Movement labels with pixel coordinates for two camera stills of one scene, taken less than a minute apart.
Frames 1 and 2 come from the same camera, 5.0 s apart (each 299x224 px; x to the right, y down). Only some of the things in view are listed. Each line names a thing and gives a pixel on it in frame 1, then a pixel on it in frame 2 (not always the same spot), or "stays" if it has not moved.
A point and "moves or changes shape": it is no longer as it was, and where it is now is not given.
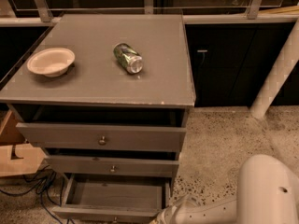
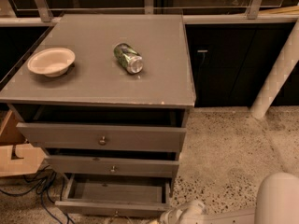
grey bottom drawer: [113, 199] moves or changes shape
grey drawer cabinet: [106, 97] stays
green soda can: [128, 58] stays
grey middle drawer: [114, 165] stays
